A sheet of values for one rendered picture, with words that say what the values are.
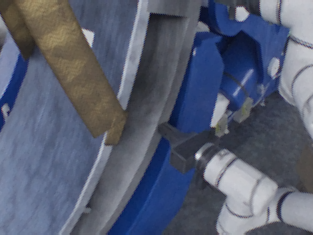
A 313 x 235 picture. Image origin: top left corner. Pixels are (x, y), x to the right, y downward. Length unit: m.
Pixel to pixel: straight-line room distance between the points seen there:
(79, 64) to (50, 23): 0.10
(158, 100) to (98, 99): 0.20
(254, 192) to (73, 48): 0.46
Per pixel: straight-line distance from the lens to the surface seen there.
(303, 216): 0.60
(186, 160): 0.58
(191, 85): 0.77
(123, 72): 0.55
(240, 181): 0.55
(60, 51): 0.50
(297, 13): 0.48
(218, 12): 0.84
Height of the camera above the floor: 2.31
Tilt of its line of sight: 34 degrees down
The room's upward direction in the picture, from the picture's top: 2 degrees clockwise
